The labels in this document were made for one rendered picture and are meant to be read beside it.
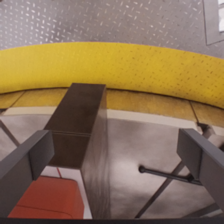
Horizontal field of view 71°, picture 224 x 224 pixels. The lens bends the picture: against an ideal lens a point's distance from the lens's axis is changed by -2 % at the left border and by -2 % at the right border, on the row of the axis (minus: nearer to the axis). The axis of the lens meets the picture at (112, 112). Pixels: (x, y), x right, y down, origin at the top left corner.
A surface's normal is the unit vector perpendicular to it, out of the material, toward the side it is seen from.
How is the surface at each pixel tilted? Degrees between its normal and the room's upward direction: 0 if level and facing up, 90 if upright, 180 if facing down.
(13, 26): 0
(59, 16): 0
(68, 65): 0
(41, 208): 97
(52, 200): 97
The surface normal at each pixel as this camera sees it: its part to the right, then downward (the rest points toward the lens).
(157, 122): 0.09, -0.76
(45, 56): -0.12, 0.63
